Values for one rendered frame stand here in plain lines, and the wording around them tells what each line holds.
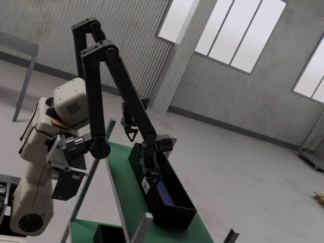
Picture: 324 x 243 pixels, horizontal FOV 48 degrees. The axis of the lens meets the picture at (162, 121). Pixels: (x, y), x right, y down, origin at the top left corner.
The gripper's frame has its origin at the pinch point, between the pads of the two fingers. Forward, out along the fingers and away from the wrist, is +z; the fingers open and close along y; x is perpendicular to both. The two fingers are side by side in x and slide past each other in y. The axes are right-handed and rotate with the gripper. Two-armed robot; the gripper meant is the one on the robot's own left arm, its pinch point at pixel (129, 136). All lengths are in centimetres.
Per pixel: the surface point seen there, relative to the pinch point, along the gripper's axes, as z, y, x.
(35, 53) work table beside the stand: 8, 221, 51
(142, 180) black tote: 14.6, -21.3, -1.0
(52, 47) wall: 55, 423, 34
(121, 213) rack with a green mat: 13.1, -44.2, 14.8
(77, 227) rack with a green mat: 68, 16, 35
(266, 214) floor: 217, 131, -188
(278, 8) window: 25, 418, -367
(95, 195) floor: 115, 106, 17
